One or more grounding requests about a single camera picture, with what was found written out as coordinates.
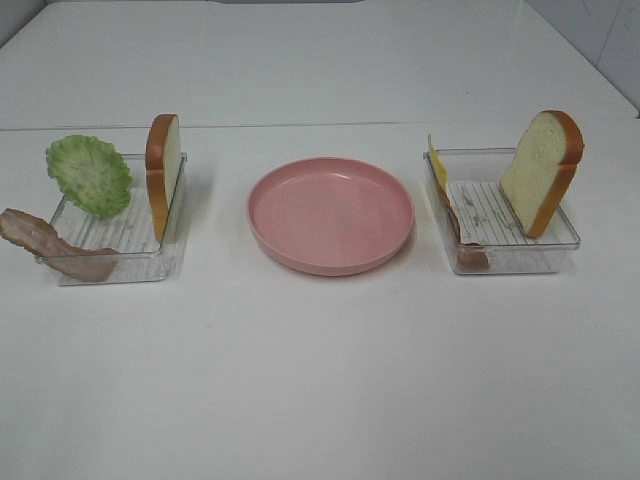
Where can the bread slice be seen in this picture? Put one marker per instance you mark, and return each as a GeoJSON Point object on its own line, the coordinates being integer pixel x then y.
{"type": "Point", "coordinates": [545, 162]}
{"type": "Point", "coordinates": [162, 163]}

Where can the green lettuce leaf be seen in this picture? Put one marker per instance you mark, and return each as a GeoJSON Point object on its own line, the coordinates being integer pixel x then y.
{"type": "Point", "coordinates": [91, 173]}

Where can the left clear plastic tray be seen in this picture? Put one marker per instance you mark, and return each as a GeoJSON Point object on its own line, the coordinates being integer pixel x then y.
{"type": "Point", "coordinates": [138, 256]}

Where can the pink round plate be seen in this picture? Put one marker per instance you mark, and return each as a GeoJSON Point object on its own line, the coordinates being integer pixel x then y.
{"type": "Point", "coordinates": [330, 216]}

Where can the yellow cheese slice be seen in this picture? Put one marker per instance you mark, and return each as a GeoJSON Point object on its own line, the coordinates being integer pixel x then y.
{"type": "Point", "coordinates": [439, 170]}

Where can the clear plastic tray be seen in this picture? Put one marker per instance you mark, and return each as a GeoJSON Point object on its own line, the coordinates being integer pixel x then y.
{"type": "Point", "coordinates": [138, 256]}
{"type": "Point", "coordinates": [485, 217]}

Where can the bacon strip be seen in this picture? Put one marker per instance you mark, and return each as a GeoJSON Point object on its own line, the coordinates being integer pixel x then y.
{"type": "Point", "coordinates": [41, 239]}
{"type": "Point", "coordinates": [467, 255]}

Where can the right clear plastic tray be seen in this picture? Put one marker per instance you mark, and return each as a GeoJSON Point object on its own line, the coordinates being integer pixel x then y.
{"type": "Point", "coordinates": [485, 217]}

